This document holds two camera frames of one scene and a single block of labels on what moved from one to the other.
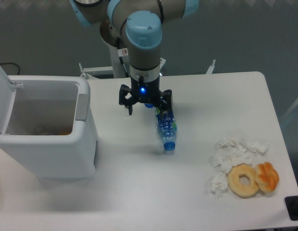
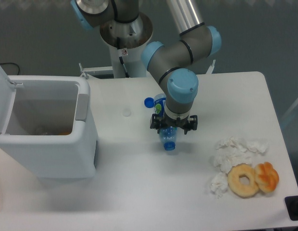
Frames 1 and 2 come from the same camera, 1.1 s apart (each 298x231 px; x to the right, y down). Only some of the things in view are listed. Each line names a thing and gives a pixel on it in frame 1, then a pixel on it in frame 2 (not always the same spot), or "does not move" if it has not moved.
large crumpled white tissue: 232,151 does not move
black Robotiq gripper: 145,92 → 189,123
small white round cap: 126,112 does not move
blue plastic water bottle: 167,128 does not move
